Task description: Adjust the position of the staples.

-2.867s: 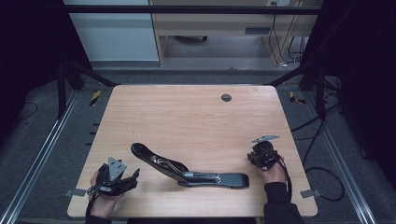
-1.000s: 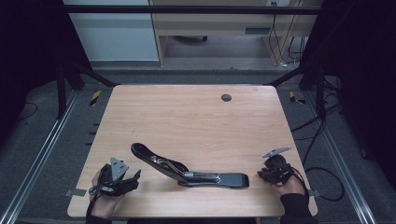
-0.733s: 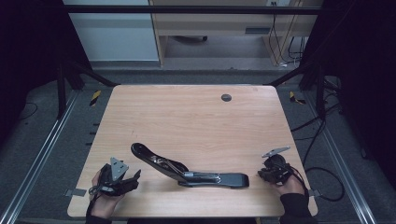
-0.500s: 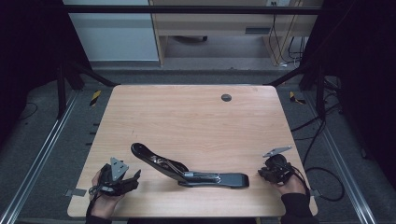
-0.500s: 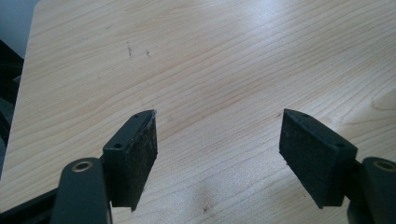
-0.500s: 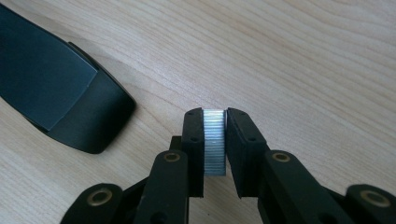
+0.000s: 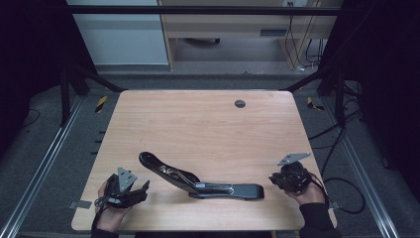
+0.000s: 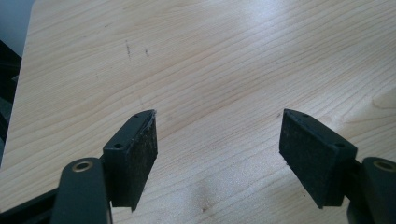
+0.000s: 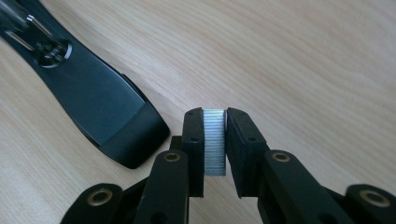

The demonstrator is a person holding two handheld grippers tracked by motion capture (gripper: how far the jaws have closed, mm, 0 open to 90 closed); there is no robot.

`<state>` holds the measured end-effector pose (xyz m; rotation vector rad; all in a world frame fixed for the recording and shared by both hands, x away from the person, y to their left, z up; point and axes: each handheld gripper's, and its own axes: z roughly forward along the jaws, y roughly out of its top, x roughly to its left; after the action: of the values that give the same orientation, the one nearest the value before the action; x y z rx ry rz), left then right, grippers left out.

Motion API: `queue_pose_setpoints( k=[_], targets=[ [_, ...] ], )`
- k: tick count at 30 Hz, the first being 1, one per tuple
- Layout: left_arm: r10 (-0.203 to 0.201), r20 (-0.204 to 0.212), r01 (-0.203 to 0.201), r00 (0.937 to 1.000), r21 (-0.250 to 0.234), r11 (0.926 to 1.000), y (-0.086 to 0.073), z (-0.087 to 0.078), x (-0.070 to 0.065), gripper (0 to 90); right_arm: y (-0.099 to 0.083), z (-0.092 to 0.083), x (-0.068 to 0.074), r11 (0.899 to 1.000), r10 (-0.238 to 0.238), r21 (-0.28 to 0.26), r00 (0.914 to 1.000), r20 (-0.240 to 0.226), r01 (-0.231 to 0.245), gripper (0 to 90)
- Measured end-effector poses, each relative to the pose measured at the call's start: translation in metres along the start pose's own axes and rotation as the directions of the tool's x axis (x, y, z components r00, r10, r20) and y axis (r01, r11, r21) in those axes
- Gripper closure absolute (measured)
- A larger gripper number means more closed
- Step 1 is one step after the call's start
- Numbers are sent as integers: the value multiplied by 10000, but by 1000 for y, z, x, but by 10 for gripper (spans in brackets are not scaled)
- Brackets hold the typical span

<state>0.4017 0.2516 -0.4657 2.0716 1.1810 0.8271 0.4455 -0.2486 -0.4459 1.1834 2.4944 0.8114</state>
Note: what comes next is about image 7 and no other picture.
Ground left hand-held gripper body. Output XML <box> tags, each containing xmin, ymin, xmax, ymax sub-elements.
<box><xmin>104</xmin><ymin>167</ymin><xmax>148</xmax><ymax>209</ymax></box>

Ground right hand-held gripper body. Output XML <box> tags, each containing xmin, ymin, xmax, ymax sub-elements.
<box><xmin>276</xmin><ymin>152</ymin><xmax>312</xmax><ymax>193</ymax></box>

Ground black stapler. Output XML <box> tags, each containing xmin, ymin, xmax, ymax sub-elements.
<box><xmin>138</xmin><ymin>151</ymin><xmax>265</xmax><ymax>201</ymax></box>

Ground person's right hand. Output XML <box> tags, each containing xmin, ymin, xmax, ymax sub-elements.
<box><xmin>286</xmin><ymin>179</ymin><xmax>326</xmax><ymax>206</ymax></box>

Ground person's left hand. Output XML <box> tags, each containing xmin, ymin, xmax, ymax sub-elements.
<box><xmin>95</xmin><ymin>179</ymin><xmax>133</xmax><ymax>233</ymax></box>

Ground yellow black tape strip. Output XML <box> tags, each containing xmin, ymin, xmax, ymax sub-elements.
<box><xmin>95</xmin><ymin>95</ymin><xmax>108</xmax><ymax>114</ymax></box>
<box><xmin>306</xmin><ymin>96</ymin><xmax>325</xmax><ymax>112</ymax></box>

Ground black curtain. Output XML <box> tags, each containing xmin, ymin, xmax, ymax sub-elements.
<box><xmin>0</xmin><ymin>0</ymin><xmax>97</xmax><ymax>157</ymax></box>
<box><xmin>321</xmin><ymin>0</ymin><xmax>420</xmax><ymax>201</ymax></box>

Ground white cabinet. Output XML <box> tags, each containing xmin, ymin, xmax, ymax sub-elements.
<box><xmin>65</xmin><ymin>0</ymin><xmax>169</xmax><ymax>66</ymax></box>

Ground dark object under desk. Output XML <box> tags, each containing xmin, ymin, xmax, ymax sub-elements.
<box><xmin>182</xmin><ymin>37</ymin><xmax>221</xmax><ymax>47</ymax></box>

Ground light wooden desk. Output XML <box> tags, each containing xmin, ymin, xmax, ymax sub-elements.
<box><xmin>157</xmin><ymin>0</ymin><xmax>343</xmax><ymax>71</ymax></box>

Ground left hand-held gripper cable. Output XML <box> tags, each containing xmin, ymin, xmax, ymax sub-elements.
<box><xmin>91</xmin><ymin>196</ymin><xmax>110</xmax><ymax>232</ymax></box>

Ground hand-held gripper cable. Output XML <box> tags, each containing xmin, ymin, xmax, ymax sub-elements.
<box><xmin>308</xmin><ymin>172</ymin><xmax>367</xmax><ymax>215</ymax></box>
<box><xmin>91</xmin><ymin>196</ymin><xmax>110</xmax><ymax>232</ymax></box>

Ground black floor cable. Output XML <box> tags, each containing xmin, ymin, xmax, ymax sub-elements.
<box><xmin>308</xmin><ymin>108</ymin><xmax>363</xmax><ymax>142</ymax></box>

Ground right hand-held gripper cable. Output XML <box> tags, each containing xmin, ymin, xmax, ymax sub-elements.
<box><xmin>308</xmin><ymin>172</ymin><xmax>367</xmax><ymax>215</ymax></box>

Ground aluminium floor rail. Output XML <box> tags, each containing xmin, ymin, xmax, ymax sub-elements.
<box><xmin>321</xmin><ymin>95</ymin><xmax>401</xmax><ymax>238</ymax></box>
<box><xmin>0</xmin><ymin>95</ymin><xmax>85</xmax><ymax>238</ymax></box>

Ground black metal frame stand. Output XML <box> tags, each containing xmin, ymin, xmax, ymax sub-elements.
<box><xmin>280</xmin><ymin>65</ymin><xmax>348</xmax><ymax>126</ymax></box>
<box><xmin>58</xmin><ymin>63</ymin><xmax>127</xmax><ymax>127</ymax></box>

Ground black hanging cable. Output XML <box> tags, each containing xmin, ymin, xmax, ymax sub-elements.
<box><xmin>285</xmin><ymin>1</ymin><xmax>303</xmax><ymax>70</ymax></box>
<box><xmin>305</xmin><ymin>39</ymin><xmax>324</xmax><ymax>66</ymax></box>

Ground black horizontal frame bar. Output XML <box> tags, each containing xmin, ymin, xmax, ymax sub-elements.
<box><xmin>65</xmin><ymin>4</ymin><xmax>343</xmax><ymax>16</ymax></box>

